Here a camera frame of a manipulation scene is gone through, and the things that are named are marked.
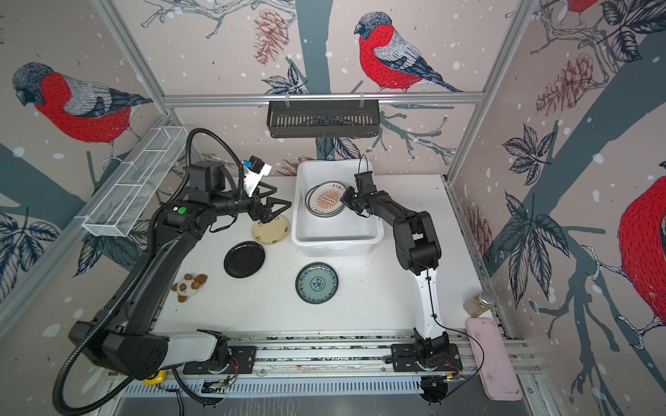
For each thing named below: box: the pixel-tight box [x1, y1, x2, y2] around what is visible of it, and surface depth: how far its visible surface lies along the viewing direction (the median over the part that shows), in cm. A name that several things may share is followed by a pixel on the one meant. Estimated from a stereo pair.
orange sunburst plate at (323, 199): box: [304, 181, 347, 218], surface depth 112 cm
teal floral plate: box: [295, 261, 340, 305], surface depth 90 cm
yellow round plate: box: [251, 214, 290, 246], surface depth 103 cm
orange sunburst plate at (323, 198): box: [305, 180, 347, 218], surface depth 112 cm
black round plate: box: [223, 240, 266, 279], surface depth 96 cm
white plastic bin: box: [291, 159, 385, 258], surface depth 107 cm
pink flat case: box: [464, 317, 523, 402], surface depth 71 cm
